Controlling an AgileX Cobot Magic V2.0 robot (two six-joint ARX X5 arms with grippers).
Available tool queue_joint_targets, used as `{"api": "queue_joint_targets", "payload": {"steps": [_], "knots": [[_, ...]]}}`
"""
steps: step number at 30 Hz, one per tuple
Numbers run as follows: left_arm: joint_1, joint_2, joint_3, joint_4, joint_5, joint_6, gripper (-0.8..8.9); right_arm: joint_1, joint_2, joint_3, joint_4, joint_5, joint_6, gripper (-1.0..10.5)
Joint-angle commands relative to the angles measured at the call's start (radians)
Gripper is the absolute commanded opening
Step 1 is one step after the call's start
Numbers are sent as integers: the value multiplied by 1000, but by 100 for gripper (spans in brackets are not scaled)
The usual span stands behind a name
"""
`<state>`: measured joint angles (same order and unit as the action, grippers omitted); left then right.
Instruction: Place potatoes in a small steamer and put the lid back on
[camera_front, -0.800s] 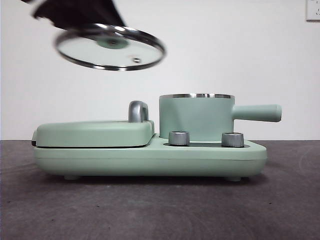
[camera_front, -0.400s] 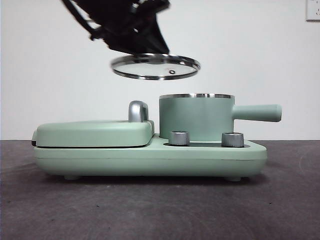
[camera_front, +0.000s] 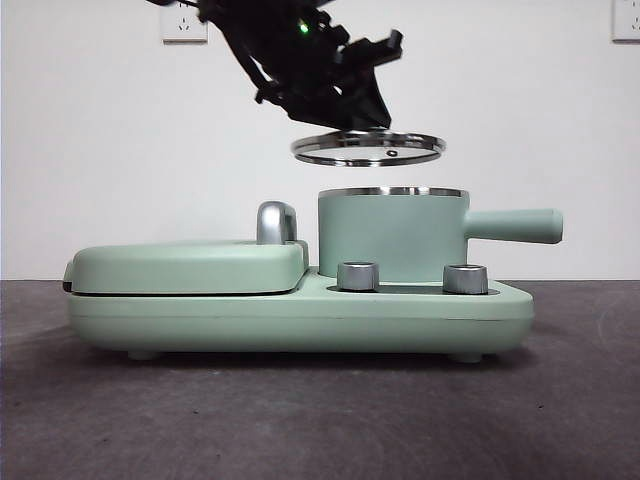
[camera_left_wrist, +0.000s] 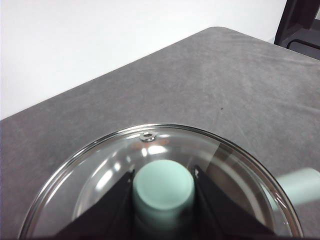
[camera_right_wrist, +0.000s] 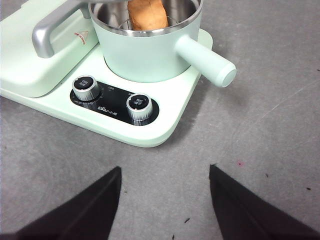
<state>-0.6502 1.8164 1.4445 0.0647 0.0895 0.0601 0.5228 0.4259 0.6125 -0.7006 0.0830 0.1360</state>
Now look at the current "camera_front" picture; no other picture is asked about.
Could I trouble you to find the glass lid with green knob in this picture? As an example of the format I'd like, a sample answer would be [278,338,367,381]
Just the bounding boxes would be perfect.
[289,128,447,169]

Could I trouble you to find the silver control knob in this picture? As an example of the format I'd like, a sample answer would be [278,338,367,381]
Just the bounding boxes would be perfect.
[337,260,382,292]
[443,263,491,296]

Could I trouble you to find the green breakfast machine base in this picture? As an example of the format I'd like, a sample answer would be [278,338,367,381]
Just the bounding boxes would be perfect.
[67,266,535,362]

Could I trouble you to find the white wall socket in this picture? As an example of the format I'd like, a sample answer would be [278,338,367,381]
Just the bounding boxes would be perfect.
[160,3,208,44]
[612,0,640,43]

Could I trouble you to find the green pot with straight handle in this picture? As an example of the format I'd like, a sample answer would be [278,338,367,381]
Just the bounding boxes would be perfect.
[317,186,565,280]

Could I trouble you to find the green griddle cover, silver handle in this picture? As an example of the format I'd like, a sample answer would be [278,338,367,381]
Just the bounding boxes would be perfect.
[63,201,312,297]

